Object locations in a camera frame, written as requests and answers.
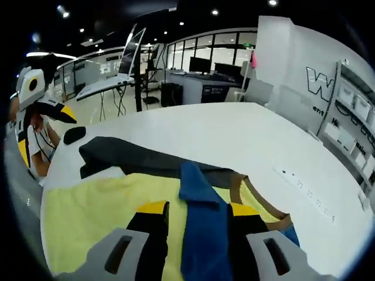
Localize grey office desk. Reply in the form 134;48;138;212
166;71;246;104

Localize yellow garment with grey blue sleeves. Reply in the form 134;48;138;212
43;135;302;281

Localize table power socket strip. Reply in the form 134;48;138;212
272;166;337;224

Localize grey metal shelf rack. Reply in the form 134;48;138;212
319;60;375;194

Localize group of white storage bins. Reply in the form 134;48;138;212
325;84;375;176

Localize black oval pad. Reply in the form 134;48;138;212
63;125;87;145

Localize white tilting desk stand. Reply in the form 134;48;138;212
75;26;148;114

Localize black computer tower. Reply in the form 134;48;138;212
160;82;184;107

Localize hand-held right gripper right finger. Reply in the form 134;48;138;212
228;203;318;281

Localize black desk monitor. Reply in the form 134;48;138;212
189;56;212;73
213;62;244;79

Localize grey chair with solid back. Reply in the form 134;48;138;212
243;76;276;104

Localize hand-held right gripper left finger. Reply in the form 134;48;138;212
84;201;171;281

